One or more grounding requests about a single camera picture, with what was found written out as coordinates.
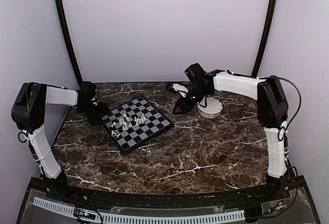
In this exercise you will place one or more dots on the left black frame post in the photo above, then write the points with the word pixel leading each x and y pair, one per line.
pixel 67 41

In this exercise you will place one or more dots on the black and white chessboard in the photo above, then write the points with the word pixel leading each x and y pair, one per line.
pixel 134 123

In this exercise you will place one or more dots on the black frame post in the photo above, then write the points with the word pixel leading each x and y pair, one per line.
pixel 264 38
pixel 67 41

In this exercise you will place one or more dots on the right black frame post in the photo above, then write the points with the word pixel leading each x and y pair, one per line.
pixel 264 38

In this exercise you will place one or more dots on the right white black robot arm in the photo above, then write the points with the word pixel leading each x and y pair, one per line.
pixel 272 106

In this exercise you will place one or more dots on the white slotted cable duct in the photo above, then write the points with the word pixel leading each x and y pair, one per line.
pixel 137 215

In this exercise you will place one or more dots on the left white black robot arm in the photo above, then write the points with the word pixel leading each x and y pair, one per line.
pixel 28 113

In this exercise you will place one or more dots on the white scalloped bowl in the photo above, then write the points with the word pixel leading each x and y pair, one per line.
pixel 209 107

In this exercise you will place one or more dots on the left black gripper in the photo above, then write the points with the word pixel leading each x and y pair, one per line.
pixel 104 110

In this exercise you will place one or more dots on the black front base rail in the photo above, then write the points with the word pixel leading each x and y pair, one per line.
pixel 243 198

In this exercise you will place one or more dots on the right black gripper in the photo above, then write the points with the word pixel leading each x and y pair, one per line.
pixel 183 104

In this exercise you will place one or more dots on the white chess queen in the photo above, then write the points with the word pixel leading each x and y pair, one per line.
pixel 140 120

